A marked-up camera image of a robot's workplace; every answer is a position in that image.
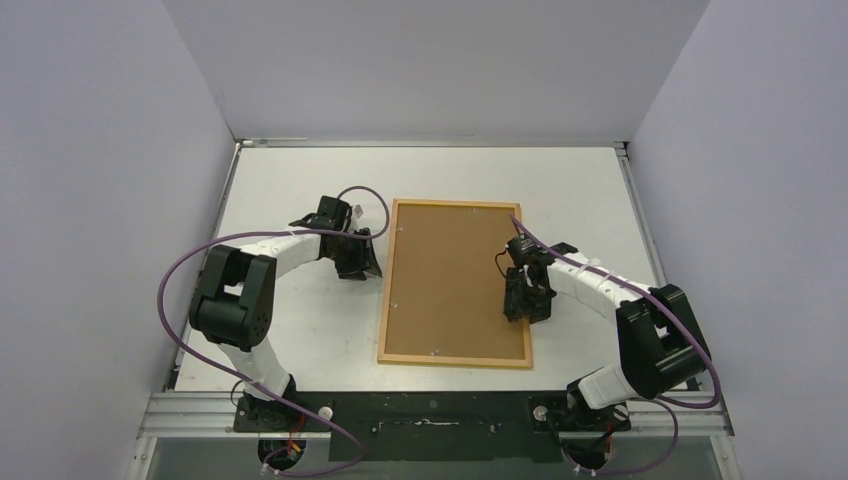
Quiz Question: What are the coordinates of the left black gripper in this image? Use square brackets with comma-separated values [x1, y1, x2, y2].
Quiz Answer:
[328, 228, 380, 281]

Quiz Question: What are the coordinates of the yellow wooden picture frame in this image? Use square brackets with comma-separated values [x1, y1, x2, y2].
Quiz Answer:
[376, 197, 535, 371]

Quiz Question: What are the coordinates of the brown frame backing board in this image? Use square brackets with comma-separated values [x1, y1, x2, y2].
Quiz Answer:
[385, 203, 527, 362]

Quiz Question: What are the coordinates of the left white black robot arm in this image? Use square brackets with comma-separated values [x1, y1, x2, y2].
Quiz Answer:
[189, 196, 382, 431]

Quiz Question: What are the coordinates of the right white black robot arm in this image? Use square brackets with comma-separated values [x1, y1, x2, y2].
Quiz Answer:
[502, 235, 710, 430]

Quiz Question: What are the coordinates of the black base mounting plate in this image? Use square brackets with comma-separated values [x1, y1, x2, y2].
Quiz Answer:
[233, 391, 631, 463]

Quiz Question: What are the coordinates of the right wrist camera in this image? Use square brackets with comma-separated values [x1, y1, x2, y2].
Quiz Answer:
[506, 234, 544, 268]

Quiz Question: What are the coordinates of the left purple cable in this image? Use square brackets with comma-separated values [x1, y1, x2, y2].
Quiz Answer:
[156, 185, 392, 478]

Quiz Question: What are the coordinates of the aluminium front rail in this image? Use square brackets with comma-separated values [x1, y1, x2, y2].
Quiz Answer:
[138, 391, 734, 439]

